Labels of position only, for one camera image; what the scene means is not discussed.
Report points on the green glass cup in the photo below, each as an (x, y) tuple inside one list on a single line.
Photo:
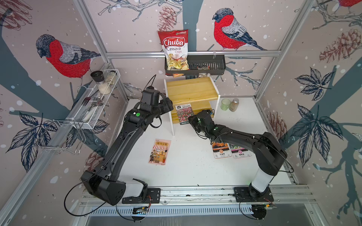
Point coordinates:
[(225, 104)]

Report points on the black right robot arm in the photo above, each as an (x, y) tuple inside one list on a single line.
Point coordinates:
[(269, 153)]

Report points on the white wooden two-tier shelf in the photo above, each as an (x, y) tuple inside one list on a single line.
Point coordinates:
[(201, 93)]

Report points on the black hanging basket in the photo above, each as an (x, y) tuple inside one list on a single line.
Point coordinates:
[(213, 65)]

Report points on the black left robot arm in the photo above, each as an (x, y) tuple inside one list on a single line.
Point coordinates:
[(102, 181)]

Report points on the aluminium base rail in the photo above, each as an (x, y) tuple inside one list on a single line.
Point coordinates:
[(206, 200)]

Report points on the orange marigold seed bag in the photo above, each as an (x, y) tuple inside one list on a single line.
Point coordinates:
[(221, 150)]

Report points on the black lid spice jar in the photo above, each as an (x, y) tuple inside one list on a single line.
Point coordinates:
[(103, 86)]

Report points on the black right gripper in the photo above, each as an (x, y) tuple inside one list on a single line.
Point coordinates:
[(193, 119)]

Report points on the brown spice jar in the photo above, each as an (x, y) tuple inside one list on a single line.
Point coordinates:
[(234, 105)]

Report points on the metal fork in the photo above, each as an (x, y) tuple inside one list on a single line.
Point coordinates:
[(89, 98)]

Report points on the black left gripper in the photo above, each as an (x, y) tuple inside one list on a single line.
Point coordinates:
[(167, 105)]

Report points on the pink flower field seed bag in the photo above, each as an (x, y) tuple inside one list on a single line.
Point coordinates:
[(183, 113)]

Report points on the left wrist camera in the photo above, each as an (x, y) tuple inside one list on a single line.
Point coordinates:
[(150, 96)]

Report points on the purple flower seed bag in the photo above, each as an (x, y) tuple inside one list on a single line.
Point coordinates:
[(239, 152)]

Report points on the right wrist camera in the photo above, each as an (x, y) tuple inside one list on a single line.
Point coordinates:
[(211, 112)]

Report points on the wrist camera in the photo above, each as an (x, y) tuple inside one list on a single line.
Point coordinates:
[(150, 96), (211, 112)]

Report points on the red Chuba cassava chips bag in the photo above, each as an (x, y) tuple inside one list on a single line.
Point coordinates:
[(175, 47)]

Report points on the metal spoon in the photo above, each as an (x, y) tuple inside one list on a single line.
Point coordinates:
[(92, 110)]

